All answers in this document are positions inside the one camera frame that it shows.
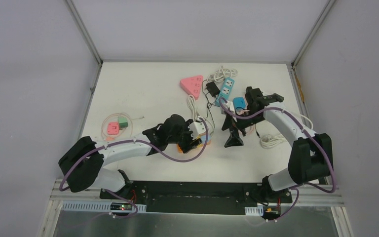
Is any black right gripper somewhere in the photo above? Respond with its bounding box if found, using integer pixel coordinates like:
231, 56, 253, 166
222, 110, 266, 148

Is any light blue plug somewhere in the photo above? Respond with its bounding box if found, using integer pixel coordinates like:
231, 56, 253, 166
200, 134, 211, 146

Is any black power adapter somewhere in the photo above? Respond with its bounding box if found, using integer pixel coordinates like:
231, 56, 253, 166
206, 81, 220, 97

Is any pink triangular power strip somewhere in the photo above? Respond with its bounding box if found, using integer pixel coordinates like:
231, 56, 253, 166
180, 75, 204, 100

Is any teal power strip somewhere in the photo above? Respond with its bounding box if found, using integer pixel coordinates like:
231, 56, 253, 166
214, 77, 234, 106

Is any green plug adapter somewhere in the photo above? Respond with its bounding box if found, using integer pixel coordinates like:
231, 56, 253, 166
117, 117, 129, 130

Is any pink plug adapter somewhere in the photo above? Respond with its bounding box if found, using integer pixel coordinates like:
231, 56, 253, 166
107, 121, 120, 136

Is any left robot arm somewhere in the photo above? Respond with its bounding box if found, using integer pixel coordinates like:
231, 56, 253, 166
58, 114, 209, 200

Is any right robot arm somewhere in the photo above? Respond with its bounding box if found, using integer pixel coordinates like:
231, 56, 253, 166
217, 87, 337, 202

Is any blue square plug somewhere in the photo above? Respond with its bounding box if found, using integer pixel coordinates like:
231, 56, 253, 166
232, 97, 247, 110

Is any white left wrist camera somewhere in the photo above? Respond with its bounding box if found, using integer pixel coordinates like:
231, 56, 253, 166
189, 121, 206, 139

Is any pink round cable reel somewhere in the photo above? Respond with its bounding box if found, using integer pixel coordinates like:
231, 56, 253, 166
237, 109, 254, 134

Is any white bundled cable right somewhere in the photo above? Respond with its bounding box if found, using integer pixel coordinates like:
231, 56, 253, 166
260, 109, 314, 150

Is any white orange-strip cable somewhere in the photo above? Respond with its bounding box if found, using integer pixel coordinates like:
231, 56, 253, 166
187, 95, 216, 135

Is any thin black adapter cable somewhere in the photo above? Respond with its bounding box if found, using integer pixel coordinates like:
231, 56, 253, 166
202, 80, 218, 130

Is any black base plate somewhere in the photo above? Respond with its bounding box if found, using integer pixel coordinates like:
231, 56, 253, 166
116, 181, 293, 215

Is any white coiled strip cable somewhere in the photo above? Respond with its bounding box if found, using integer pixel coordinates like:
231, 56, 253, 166
207, 65, 238, 83

